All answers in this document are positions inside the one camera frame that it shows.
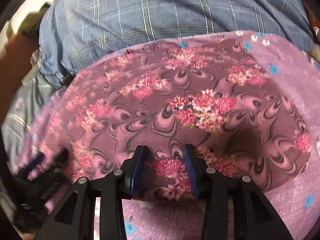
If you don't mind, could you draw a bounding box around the maroon floral small garment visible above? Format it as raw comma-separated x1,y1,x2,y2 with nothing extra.
40,39,311,200

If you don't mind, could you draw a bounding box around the purple floral bed sheet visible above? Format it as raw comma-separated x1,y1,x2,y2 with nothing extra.
28,31,319,239

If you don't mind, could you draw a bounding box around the grey star pillow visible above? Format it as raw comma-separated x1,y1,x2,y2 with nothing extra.
0,74,66,165

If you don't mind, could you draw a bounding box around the olive green cloth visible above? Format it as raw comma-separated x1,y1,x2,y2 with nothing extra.
5,2,51,38

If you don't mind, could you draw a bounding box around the blue plaid quilt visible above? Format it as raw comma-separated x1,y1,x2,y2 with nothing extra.
39,0,313,87

